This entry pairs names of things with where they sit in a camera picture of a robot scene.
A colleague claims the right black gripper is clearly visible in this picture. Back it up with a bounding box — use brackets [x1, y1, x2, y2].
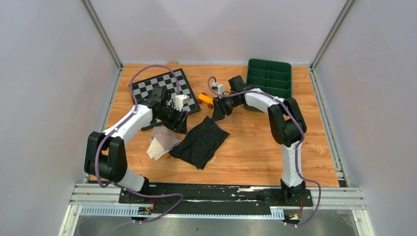
[212, 94, 242, 122]

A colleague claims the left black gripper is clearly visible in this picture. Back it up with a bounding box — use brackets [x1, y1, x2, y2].
[156, 104, 189, 136]

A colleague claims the black pinstriped underwear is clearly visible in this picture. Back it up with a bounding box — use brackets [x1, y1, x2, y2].
[169, 117, 230, 170]

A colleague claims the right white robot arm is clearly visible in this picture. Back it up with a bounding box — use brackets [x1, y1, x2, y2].
[208, 76, 306, 206]

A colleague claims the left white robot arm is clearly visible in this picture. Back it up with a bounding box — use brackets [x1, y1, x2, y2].
[84, 86, 190, 203]

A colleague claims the pink underwear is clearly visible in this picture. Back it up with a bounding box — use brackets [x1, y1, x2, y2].
[147, 126, 181, 160]

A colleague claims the yellow toy brick car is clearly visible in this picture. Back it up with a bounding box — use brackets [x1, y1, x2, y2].
[197, 92, 214, 109]

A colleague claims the black white chessboard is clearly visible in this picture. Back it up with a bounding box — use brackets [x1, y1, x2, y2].
[128, 68, 201, 131]

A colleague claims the green compartment tray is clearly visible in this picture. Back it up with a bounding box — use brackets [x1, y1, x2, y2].
[246, 58, 293, 99]

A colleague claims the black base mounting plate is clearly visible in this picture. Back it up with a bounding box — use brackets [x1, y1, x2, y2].
[119, 182, 314, 208]

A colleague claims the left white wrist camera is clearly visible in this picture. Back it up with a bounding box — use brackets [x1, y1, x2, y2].
[173, 94, 190, 111]

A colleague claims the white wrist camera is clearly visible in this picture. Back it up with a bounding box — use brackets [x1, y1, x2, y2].
[173, 94, 190, 111]
[211, 82, 225, 96]

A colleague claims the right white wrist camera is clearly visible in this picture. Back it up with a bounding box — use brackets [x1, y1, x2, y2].
[211, 82, 225, 96]

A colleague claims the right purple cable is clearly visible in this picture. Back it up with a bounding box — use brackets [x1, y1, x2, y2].
[208, 76, 322, 228]

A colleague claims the purple cable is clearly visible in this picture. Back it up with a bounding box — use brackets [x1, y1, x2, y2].
[93, 64, 184, 229]
[208, 76, 322, 228]

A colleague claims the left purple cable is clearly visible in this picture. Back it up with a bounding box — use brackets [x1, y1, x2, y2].
[93, 64, 184, 229]

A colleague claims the aluminium front rail frame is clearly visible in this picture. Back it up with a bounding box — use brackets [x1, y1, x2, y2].
[59, 183, 374, 236]

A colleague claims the left aluminium corner post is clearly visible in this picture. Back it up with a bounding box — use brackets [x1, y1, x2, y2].
[81, 0, 123, 70]

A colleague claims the aluminium corner post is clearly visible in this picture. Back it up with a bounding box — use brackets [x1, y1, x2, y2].
[310, 0, 356, 70]
[81, 0, 123, 70]

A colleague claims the right aluminium corner post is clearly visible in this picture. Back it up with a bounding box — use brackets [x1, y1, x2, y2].
[310, 0, 356, 70]

